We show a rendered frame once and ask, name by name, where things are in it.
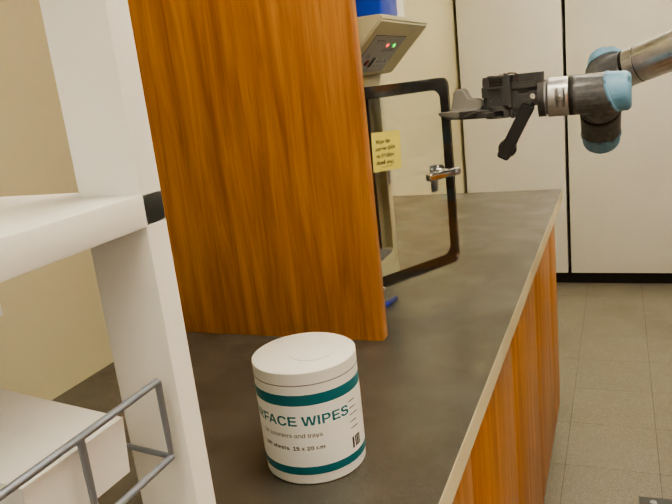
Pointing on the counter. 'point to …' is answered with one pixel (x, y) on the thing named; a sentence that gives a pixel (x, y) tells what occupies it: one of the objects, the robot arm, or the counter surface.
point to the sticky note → (386, 150)
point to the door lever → (442, 173)
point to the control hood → (375, 25)
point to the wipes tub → (310, 406)
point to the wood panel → (264, 164)
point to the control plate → (380, 51)
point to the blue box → (376, 7)
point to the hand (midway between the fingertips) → (445, 117)
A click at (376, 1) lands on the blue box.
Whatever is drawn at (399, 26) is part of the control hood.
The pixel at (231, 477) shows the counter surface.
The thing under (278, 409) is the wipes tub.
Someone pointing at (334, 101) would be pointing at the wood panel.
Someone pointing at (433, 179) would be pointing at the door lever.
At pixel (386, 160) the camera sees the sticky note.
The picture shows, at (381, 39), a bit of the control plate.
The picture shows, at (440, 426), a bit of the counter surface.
